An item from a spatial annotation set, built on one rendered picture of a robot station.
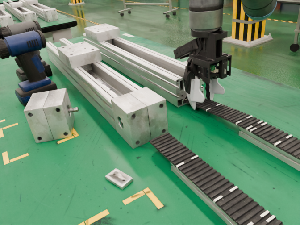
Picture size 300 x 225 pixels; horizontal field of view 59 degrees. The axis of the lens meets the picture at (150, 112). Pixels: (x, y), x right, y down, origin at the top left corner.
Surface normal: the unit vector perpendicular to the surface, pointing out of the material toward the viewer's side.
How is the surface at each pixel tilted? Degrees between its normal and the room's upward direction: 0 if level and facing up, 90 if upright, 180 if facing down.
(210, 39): 90
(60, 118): 90
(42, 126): 90
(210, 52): 90
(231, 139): 0
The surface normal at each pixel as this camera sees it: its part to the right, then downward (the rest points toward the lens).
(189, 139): -0.11, -0.86
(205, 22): -0.22, 0.51
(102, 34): 0.51, 0.39
